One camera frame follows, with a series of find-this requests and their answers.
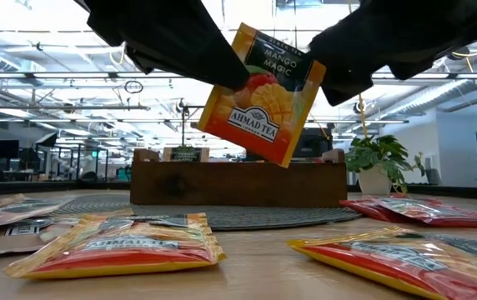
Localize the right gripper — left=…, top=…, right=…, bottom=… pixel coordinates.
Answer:
left=307, top=0, right=477, bottom=108

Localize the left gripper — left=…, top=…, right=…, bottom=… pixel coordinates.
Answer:
left=73, top=0, right=251, bottom=91

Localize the yellow mango tea packet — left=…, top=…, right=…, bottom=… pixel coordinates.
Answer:
left=286, top=225, right=477, bottom=300
left=3, top=211, right=228, bottom=281
left=198, top=22, right=327, bottom=168

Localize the brown wooden tea box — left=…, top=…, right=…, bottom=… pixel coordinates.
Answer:
left=129, top=147, right=349, bottom=208

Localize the red strawberry tea packet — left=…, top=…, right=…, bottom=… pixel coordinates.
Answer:
left=371, top=195, right=477, bottom=229
left=339, top=195, right=439, bottom=224

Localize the long ceiling light strip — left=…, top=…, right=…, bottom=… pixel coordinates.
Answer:
left=0, top=71, right=477, bottom=81

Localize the green plant in white pot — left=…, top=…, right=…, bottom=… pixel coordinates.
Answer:
left=344, top=133, right=427, bottom=197

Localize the black studio lamp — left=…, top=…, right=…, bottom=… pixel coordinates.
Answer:
left=33, top=132, right=59, bottom=148

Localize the round grey woven placemat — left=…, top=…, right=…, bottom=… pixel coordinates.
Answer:
left=53, top=193, right=364, bottom=232

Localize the black computer monitor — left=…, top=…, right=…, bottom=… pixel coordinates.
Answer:
left=0, top=139, right=21, bottom=160

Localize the yellow hanging cable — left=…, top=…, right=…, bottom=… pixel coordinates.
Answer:
left=357, top=93, right=369, bottom=141

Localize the black aluminium table frame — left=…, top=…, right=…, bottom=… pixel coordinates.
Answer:
left=0, top=179, right=477, bottom=202

